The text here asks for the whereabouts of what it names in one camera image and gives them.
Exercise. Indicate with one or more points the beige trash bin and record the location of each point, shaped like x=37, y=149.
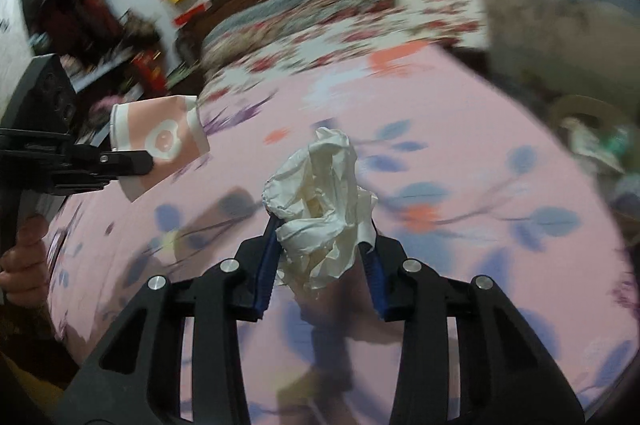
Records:
x=590, y=130

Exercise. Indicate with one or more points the white tissue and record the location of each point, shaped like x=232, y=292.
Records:
x=320, y=205

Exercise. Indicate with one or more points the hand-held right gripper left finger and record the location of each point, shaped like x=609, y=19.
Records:
x=265, y=265

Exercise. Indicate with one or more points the person's left hand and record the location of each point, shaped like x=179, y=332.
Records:
x=27, y=265

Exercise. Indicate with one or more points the pink floral tablecloth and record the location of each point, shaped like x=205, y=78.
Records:
x=475, y=255

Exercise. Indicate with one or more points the grey metal shelf rack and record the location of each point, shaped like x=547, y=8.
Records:
x=100, y=65

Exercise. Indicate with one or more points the patchwork quilt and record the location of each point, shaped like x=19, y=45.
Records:
x=300, y=7

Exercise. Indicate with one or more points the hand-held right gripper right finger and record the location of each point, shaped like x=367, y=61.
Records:
x=376, y=280

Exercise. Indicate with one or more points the pink paper cup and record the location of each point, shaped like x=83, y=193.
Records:
x=160, y=135

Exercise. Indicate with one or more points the floral bed sheet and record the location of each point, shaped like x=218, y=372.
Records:
x=375, y=35

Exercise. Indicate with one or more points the red gift bag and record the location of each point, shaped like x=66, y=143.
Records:
x=150, y=72

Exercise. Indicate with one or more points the dark hanging coats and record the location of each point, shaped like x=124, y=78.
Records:
x=85, y=15

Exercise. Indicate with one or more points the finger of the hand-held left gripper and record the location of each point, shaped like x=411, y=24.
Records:
x=120, y=162

